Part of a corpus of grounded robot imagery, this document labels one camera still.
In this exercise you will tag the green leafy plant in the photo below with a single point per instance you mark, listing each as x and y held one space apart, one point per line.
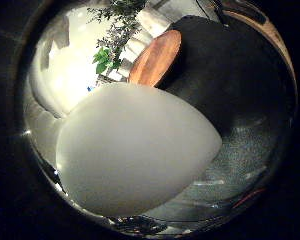
115 40

